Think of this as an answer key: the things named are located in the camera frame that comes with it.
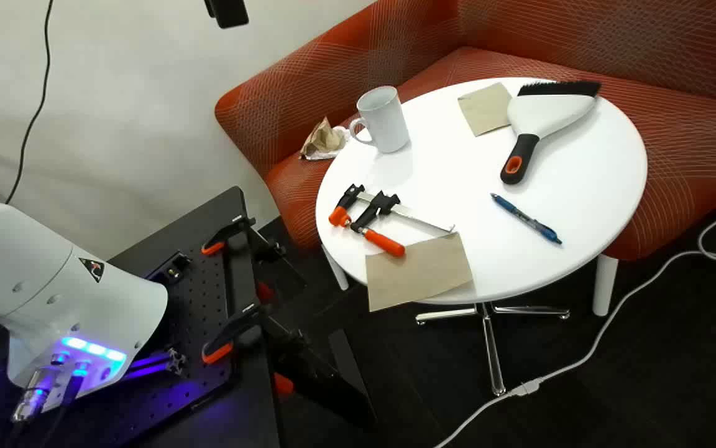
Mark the blue pen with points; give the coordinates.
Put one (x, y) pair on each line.
(526, 220)

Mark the crumpled paper scrap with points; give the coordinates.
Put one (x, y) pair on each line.
(324, 139)

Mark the round white table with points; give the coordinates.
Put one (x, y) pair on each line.
(457, 183)

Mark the white ceramic mug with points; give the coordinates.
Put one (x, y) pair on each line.
(383, 120)

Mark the black clamp orange grip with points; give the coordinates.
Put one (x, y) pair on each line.
(212, 246)
(217, 351)

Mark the orange patterned sofa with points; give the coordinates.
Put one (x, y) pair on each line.
(664, 51)

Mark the black overhead camera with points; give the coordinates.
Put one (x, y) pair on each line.
(226, 10)

